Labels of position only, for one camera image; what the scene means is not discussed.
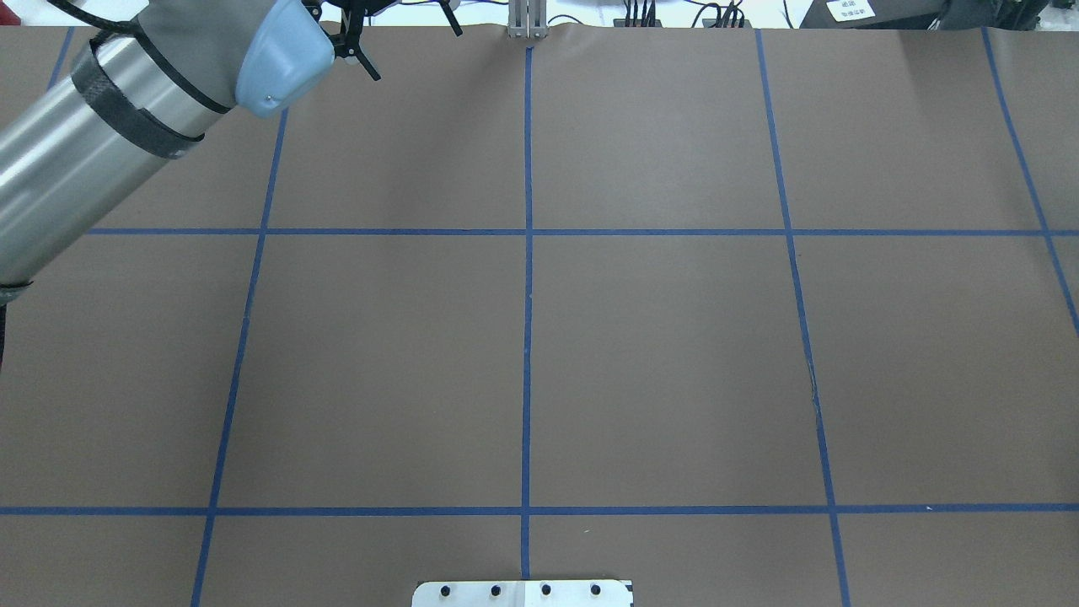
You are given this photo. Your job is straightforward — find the white camera stand base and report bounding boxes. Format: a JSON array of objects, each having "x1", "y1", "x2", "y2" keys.
[{"x1": 410, "y1": 579, "x2": 636, "y2": 606}]

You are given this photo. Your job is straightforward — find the aluminium frame post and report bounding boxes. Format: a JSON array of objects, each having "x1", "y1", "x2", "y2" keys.
[{"x1": 507, "y1": 0, "x2": 550, "y2": 40}]

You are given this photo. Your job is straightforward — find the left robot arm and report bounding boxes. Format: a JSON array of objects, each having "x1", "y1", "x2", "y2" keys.
[{"x1": 1, "y1": 1, "x2": 392, "y2": 304}]

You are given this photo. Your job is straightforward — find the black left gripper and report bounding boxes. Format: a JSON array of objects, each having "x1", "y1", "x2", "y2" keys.
[{"x1": 303, "y1": 0, "x2": 464, "y2": 82}]

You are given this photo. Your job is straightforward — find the black label box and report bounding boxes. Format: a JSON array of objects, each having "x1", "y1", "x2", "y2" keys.
[{"x1": 797, "y1": 1, "x2": 1054, "y2": 31}]

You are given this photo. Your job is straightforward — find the orange black usb hub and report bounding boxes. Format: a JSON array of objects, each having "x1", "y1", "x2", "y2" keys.
[
  {"x1": 615, "y1": 1, "x2": 663, "y2": 28},
  {"x1": 689, "y1": 1, "x2": 751, "y2": 30}
]

